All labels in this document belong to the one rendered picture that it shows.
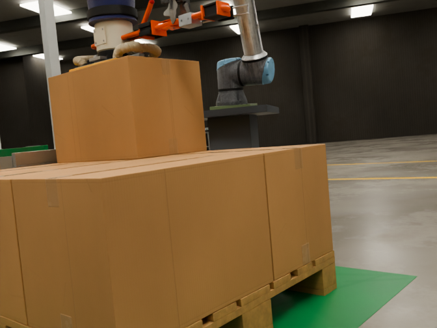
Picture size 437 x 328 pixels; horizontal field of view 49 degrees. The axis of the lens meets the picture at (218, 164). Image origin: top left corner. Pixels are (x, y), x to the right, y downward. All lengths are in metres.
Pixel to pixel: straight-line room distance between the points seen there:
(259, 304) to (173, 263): 0.39
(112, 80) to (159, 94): 0.20
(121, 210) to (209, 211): 0.29
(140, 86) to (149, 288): 0.99
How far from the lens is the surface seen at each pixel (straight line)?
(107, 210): 1.04
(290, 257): 1.59
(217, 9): 1.82
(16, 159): 2.35
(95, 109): 2.07
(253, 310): 1.45
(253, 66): 2.74
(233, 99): 2.80
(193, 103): 2.10
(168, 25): 2.00
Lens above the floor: 0.61
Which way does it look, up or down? 4 degrees down
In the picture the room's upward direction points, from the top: 5 degrees counter-clockwise
